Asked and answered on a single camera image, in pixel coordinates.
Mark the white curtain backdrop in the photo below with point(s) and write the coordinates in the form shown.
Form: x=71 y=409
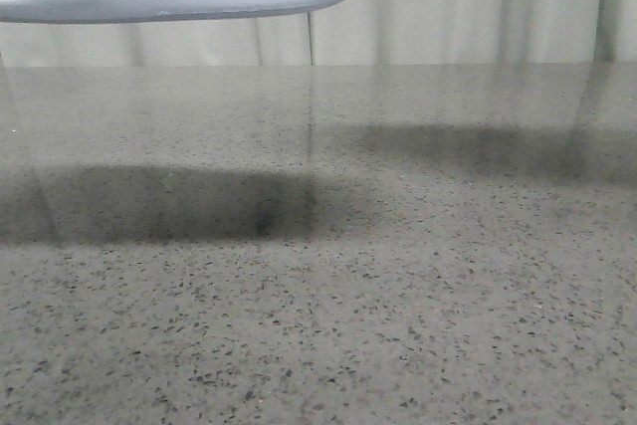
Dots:
x=352 y=33

